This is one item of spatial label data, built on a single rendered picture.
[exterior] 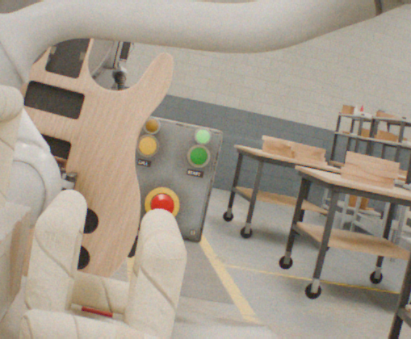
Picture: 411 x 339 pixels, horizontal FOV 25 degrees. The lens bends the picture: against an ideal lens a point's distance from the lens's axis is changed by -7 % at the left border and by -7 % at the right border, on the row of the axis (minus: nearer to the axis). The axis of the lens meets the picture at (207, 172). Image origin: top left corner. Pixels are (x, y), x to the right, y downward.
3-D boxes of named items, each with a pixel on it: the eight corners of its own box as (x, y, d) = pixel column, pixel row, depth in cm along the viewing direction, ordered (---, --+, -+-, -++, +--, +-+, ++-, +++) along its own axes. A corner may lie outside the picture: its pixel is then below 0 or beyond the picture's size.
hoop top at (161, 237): (137, 237, 89) (143, 203, 89) (172, 245, 89) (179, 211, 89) (138, 275, 69) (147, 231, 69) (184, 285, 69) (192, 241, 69)
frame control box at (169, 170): (81, 232, 197) (106, 106, 196) (185, 255, 199) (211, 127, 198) (77, 251, 173) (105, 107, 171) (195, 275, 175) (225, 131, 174)
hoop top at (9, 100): (-13, 116, 87) (-6, 83, 87) (21, 123, 87) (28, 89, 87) (-49, 121, 67) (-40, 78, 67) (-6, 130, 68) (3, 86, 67)
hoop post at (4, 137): (-24, 198, 88) (-7, 100, 87) (6, 206, 88) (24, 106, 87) (-30, 202, 84) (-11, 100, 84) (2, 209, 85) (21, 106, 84)
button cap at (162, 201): (148, 212, 175) (153, 190, 175) (170, 217, 175) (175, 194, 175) (148, 215, 171) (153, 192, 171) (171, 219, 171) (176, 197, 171)
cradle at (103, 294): (40, 291, 90) (45, 260, 90) (157, 318, 91) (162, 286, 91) (38, 299, 86) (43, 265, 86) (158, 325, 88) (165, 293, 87)
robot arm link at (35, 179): (79, 194, 116) (26, 101, 115) (78, 207, 101) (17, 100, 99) (9, 239, 115) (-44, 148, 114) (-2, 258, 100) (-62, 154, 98)
